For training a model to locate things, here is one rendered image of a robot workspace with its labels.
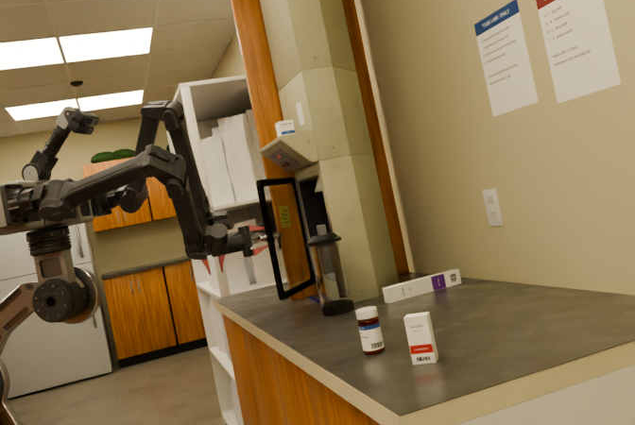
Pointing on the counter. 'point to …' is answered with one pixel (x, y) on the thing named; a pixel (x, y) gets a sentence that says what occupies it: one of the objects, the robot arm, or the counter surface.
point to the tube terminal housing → (345, 173)
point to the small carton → (284, 127)
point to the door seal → (273, 239)
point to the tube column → (301, 10)
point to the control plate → (283, 160)
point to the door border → (270, 236)
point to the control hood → (306, 155)
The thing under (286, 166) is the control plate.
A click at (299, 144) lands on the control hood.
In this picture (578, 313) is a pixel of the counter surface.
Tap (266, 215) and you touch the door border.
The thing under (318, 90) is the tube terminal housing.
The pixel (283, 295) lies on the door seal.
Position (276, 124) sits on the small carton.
